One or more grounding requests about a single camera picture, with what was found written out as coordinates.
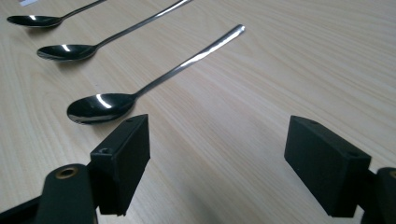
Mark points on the white paper scrap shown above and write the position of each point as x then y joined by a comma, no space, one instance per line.
27,2

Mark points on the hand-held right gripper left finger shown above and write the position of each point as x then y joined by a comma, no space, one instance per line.
120,168

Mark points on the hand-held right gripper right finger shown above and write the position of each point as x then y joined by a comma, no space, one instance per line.
323,168

